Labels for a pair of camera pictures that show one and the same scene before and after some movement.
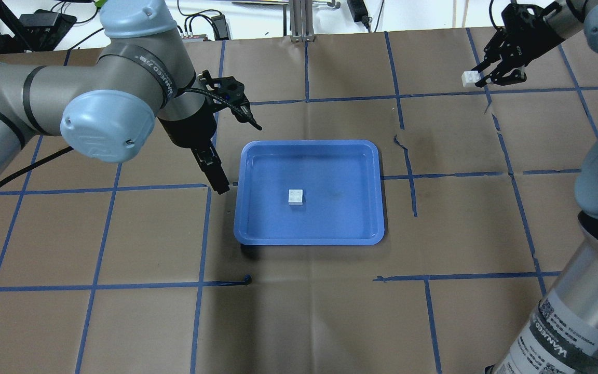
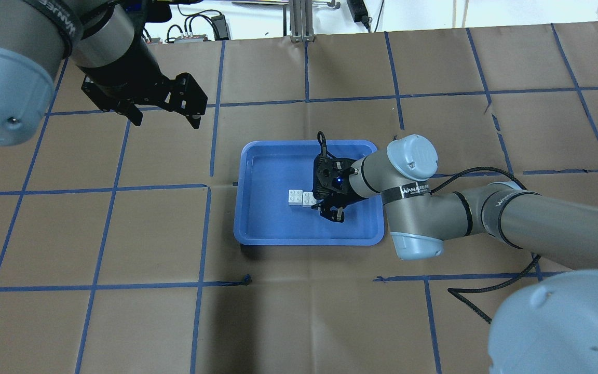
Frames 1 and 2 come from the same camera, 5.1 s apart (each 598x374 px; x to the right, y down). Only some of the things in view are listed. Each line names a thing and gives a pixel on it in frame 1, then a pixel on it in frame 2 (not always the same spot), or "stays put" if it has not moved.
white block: x=295 y=197 stays put
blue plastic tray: x=343 y=196 stays put
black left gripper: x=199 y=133 → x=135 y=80
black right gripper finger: x=497 y=78 → x=336 y=214
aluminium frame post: x=301 y=21 stays put
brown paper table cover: x=131 y=265 stays put
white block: x=470 y=78 → x=308 y=199
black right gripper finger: x=490 y=61 → x=325 y=204
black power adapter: x=359 y=12 stays put
